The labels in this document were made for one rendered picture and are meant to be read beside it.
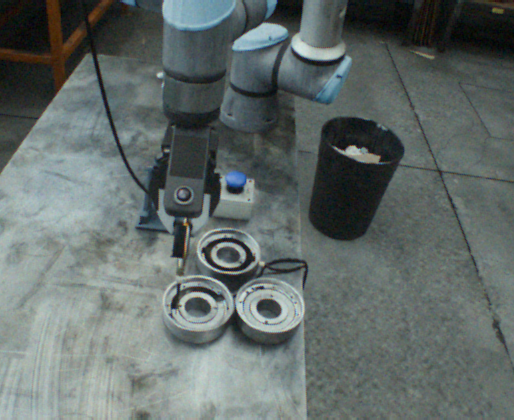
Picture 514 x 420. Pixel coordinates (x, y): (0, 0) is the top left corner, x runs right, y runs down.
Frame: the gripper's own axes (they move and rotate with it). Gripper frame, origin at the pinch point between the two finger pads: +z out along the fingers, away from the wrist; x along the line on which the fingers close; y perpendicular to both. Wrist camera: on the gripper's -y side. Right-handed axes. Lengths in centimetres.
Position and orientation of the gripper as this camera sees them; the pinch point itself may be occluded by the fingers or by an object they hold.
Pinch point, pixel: (182, 232)
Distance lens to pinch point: 73.8
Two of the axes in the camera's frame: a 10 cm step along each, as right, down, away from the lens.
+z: -1.3, 7.6, 6.4
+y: 0.3, -6.4, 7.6
